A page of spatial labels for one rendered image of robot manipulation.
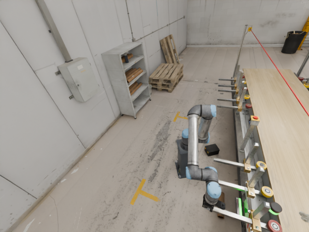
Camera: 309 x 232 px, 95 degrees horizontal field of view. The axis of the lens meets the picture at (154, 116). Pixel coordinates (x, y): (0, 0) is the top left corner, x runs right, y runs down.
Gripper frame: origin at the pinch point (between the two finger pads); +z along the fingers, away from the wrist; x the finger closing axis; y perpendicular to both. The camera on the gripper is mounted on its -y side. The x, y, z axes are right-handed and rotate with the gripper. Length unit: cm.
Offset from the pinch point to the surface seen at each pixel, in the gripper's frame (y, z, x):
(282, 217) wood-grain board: -47.8, -7.5, -7.5
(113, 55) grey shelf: 191, -69, -178
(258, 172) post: -30.1, -27.4, -27.3
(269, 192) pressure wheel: -43, -8, -25
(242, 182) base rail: -29.2, 12.6, -38.3
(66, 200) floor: 197, 83, 25
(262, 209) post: -29.9, -22.9, -2.3
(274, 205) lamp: -35.1, -28.1, -4.2
